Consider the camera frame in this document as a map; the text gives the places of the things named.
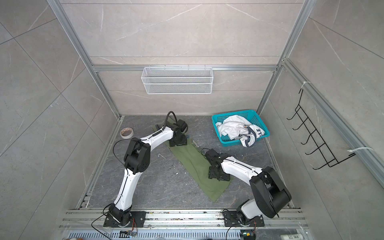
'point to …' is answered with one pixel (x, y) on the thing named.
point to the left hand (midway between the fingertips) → (182, 140)
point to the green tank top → (197, 165)
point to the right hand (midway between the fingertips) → (217, 175)
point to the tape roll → (127, 133)
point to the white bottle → (297, 236)
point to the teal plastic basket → (251, 116)
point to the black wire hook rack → (331, 160)
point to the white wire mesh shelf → (177, 80)
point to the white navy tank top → (234, 126)
